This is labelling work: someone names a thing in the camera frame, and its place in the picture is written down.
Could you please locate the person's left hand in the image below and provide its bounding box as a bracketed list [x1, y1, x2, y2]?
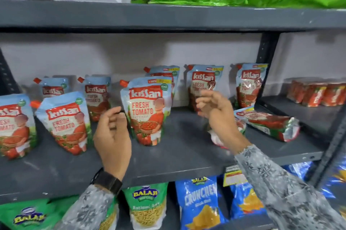
[93, 106, 132, 182]

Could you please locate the person's right hand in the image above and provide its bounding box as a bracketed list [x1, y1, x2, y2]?
[195, 90, 252, 155]

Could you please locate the grey metal shelf rack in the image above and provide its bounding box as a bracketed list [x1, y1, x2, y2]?
[0, 102, 329, 205]

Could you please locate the ketchup pouch front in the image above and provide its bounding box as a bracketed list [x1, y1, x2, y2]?
[35, 91, 93, 156]

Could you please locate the ketchup pouch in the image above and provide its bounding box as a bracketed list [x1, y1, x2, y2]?
[35, 91, 93, 156]
[0, 94, 37, 160]

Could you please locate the person's right forearm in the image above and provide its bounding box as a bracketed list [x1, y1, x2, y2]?
[234, 145, 346, 230]

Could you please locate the person's left forearm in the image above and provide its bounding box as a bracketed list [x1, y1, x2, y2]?
[55, 184, 118, 230]

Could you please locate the grey metal shelf board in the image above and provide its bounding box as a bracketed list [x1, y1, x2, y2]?
[258, 95, 346, 141]
[0, 0, 346, 33]

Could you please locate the black wristwatch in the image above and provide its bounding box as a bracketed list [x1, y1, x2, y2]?
[90, 167, 123, 195]

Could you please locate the yellow white price label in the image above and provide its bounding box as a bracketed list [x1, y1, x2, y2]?
[223, 164, 249, 187]

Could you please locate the grey perforated metal upright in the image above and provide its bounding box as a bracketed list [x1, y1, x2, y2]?
[0, 48, 18, 95]
[255, 32, 280, 103]
[307, 119, 346, 189]

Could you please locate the red wrapped sachet pack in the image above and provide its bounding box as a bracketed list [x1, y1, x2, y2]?
[301, 82, 328, 108]
[321, 82, 346, 106]
[286, 80, 309, 104]

